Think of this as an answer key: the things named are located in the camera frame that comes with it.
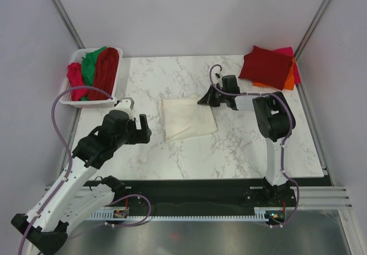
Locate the green t shirt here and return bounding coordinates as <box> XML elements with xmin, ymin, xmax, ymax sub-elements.
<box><xmin>81</xmin><ymin>46</ymin><xmax>107</xmax><ymax>87</ymax></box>

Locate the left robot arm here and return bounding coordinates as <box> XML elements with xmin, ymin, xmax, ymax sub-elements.
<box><xmin>11</xmin><ymin>109</ymin><xmax>151</xmax><ymax>254</ymax></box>

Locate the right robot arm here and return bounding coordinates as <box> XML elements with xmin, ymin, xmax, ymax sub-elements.
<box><xmin>197</xmin><ymin>75</ymin><xmax>296</xmax><ymax>206</ymax></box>

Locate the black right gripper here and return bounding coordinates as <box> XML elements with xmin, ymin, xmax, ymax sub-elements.
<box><xmin>200</xmin><ymin>84</ymin><xmax>228</xmax><ymax>107</ymax></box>

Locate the white t shirt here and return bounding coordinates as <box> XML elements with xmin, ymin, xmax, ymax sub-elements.
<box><xmin>158</xmin><ymin>96</ymin><xmax>217</xmax><ymax>142</ymax></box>

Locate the folded dark red t shirt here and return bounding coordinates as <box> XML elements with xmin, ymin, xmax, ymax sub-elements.
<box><xmin>239</xmin><ymin>45</ymin><xmax>292</xmax><ymax>90</ymax></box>

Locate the folded pink t shirt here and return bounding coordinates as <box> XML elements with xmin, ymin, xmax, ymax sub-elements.
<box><xmin>274</xmin><ymin>46</ymin><xmax>301</xmax><ymax>90</ymax></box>

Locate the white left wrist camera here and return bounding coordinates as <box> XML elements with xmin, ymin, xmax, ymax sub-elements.
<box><xmin>114</xmin><ymin>97</ymin><xmax>135</xmax><ymax>115</ymax></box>

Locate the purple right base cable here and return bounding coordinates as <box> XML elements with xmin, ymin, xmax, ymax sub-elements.
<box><xmin>263</xmin><ymin>197</ymin><xmax>299</xmax><ymax>229</ymax></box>

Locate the crimson pink t shirt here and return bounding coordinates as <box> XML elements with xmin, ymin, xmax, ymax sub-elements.
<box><xmin>67</xmin><ymin>62</ymin><xmax>88</xmax><ymax>101</ymax></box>

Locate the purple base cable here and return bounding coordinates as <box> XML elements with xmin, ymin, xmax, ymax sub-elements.
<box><xmin>104</xmin><ymin>194</ymin><xmax>153</xmax><ymax>229</ymax></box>
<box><xmin>263</xmin><ymin>197</ymin><xmax>299</xmax><ymax>229</ymax></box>

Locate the folded orange t shirt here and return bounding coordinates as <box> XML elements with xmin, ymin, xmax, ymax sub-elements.
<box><xmin>252</xmin><ymin>60</ymin><xmax>295</xmax><ymax>90</ymax></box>

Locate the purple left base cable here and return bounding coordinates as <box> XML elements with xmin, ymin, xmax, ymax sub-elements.
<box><xmin>104</xmin><ymin>194</ymin><xmax>153</xmax><ymax>229</ymax></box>

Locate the white cable duct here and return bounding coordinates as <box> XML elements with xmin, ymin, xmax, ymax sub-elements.
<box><xmin>86</xmin><ymin>207</ymin><xmax>294</xmax><ymax>222</ymax></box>

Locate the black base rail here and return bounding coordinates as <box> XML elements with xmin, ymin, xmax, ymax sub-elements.
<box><xmin>85</xmin><ymin>176</ymin><xmax>299</xmax><ymax>217</ymax></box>

